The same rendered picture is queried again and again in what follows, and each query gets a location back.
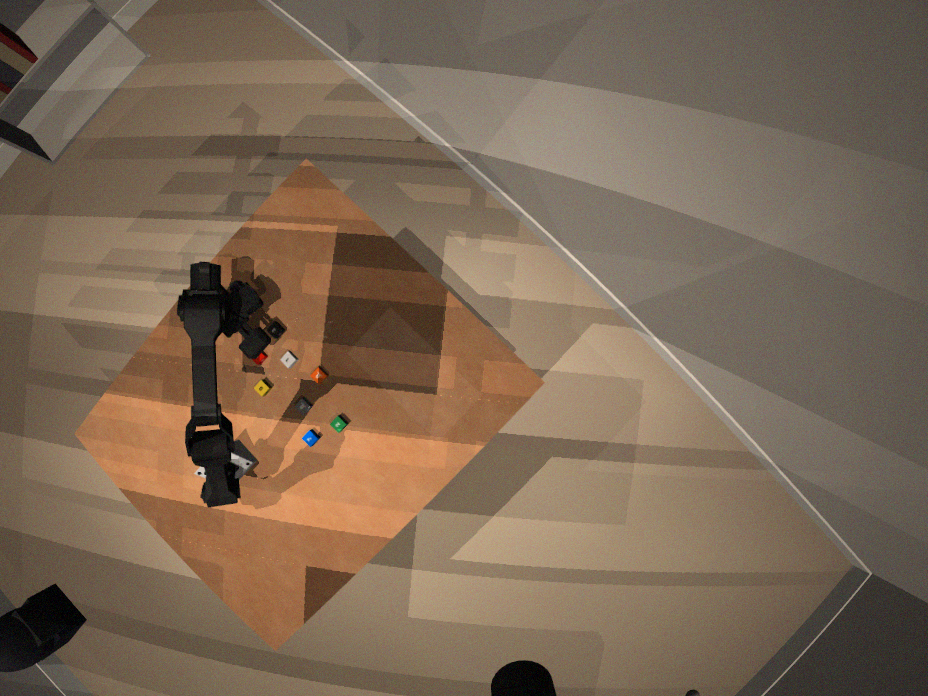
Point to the green block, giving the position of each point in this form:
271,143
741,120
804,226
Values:
339,423

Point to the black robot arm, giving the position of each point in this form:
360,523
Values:
202,311

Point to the blue block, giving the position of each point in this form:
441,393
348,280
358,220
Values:
311,437

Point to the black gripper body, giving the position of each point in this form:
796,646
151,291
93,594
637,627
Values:
255,341

